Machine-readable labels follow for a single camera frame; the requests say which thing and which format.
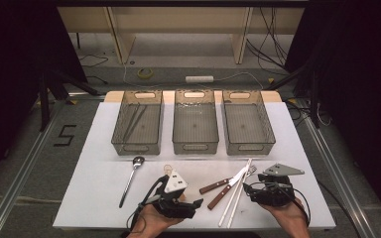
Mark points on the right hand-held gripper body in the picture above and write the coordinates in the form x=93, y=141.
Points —
x=282, y=170

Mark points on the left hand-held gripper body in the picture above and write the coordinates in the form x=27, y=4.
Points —
x=175, y=182

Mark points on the white chopstick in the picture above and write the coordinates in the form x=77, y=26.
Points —
x=234, y=193
x=239, y=195

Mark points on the transparent grey plastic bin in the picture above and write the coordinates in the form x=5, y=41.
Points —
x=145, y=132
x=246, y=129
x=195, y=129

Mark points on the metal chopstick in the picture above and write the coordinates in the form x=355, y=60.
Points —
x=130, y=122
x=135, y=124

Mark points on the person's right hand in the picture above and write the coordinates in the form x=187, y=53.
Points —
x=286, y=214

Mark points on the person's left hand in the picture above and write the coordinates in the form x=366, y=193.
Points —
x=152, y=219

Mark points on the metal spoon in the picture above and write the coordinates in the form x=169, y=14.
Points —
x=138, y=161

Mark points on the black metal stand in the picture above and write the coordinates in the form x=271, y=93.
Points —
x=44, y=99
x=314, y=99

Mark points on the beige wooden board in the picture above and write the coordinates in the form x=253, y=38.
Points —
x=114, y=96

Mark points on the white power strip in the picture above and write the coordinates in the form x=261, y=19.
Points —
x=199, y=79

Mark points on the yellow tape roll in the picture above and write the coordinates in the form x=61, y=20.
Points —
x=138, y=73

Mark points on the dark curtain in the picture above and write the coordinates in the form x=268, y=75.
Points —
x=13, y=49
x=360, y=49

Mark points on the beige wooden shelf unit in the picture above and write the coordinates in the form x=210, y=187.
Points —
x=178, y=20

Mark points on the aluminium floor rail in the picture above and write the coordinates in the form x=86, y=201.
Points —
x=20, y=178
x=337, y=178

